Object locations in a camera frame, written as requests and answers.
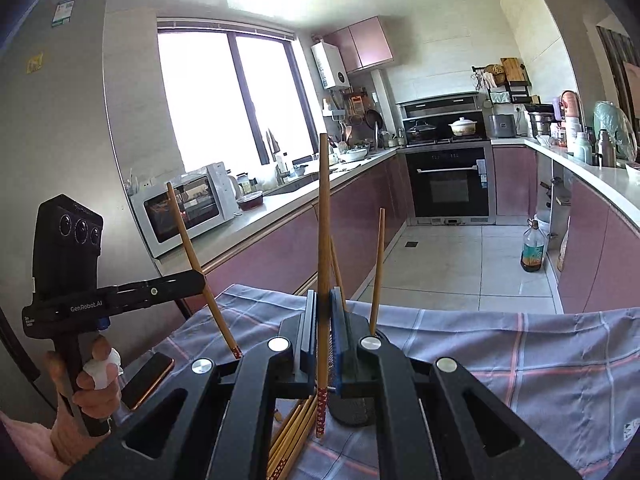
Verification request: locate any person's left hand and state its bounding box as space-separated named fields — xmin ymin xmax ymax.
xmin=45 ymin=335 xmax=124 ymax=466

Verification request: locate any pink wall cabinet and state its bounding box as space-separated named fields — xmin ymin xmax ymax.
xmin=322 ymin=16 xmax=396 ymax=73

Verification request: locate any silver refrigerator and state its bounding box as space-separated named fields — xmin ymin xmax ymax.
xmin=0 ymin=0 xmax=193 ymax=411

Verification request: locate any pink jug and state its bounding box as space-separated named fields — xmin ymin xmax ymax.
xmin=560 ymin=91 xmax=581 ymax=133

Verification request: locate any pink base cabinets window side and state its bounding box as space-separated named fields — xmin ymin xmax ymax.
xmin=165 ymin=152 xmax=417 ymax=313

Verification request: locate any grey checked tablecloth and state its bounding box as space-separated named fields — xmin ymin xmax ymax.
xmin=117 ymin=283 xmax=640 ymax=480

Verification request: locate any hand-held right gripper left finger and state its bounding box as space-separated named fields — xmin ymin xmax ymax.
xmin=62 ymin=290 xmax=321 ymax=480

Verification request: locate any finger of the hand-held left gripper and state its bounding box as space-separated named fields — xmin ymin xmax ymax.
xmin=100 ymin=269 xmax=207 ymax=313

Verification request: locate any pink base cabinets curved run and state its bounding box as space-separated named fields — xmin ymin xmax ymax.
xmin=492 ymin=142 xmax=640 ymax=322

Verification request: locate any black wall rack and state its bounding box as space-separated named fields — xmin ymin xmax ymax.
xmin=472 ymin=57 xmax=534 ymax=106

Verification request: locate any bunch of bamboo chopsticks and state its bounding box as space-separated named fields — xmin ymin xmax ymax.
xmin=267 ymin=395 xmax=318 ymax=480

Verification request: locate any black mesh holder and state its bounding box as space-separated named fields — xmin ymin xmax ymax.
xmin=327 ymin=327 xmax=396 ymax=428

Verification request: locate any dark smartphone copper edge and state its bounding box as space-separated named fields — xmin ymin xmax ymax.
xmin=120 ymin=351 xmax=176 ymax=411

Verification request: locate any steel range hood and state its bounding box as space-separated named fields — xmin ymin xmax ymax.
xmin=396 ymin=92 xmax=487 ymax=122

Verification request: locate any steel thermos flask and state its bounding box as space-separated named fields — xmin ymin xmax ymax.
xmin=598 ymin=130 xmax=617 ymax=167

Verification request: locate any white water heater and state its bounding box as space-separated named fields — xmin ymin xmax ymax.
xmin=311 ymin=40 xmax=351 ymax=91

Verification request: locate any kitchen window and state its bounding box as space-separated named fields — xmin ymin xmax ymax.
xmin=157 ymin=19 xmax=322 ymax=175

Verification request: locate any green plastic-covered appliance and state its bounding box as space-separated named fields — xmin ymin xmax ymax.
xmin=592 ymin=101 xmax=640 ymax=166

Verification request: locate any white microwave oven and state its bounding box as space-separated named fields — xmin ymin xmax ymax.
xmin=130 ymin=161 xmax=239 ymax=259

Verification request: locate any person's left forearm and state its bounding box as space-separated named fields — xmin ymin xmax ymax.
xmin=0 ymin=410 xmax=68 ymax=480

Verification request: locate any green white fridge label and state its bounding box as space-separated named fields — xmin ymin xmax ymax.
xmin=52 ymin=0 xmax=76 ymax=27

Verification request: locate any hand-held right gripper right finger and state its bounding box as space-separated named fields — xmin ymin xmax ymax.
xmin=329 ymin=286 xmax=583 ymax=480

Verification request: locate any white casserole pot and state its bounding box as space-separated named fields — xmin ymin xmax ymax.
xmin=448 ymin=116 xmax=485 ymax=137

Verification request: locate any black built-in oven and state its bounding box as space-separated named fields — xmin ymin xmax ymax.
xmin=404 ymin=146 xmax=494 ymax=219

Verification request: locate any plastic oil bottle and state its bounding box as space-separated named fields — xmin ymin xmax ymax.
xmin=520 ymin=219 xmax=550 ymax=274

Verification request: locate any black wok with lid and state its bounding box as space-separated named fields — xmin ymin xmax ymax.
xmin=406 ymin=120 xmax=439 ymax=142

